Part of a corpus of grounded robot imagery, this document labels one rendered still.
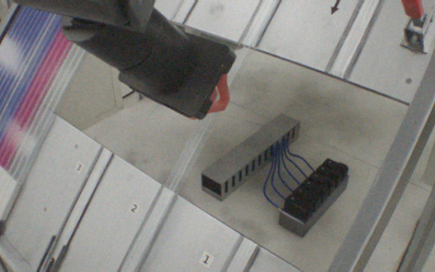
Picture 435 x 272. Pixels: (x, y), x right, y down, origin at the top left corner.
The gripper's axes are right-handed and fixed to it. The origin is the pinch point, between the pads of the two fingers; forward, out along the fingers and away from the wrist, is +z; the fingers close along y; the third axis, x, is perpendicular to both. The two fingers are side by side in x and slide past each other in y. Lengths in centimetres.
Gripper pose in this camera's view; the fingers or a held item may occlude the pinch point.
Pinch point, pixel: (217, 99)
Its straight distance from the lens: 45.7
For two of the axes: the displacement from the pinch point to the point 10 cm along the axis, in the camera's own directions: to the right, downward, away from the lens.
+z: 4.5, 2.7, 8.5
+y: -7.7, -3.8, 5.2
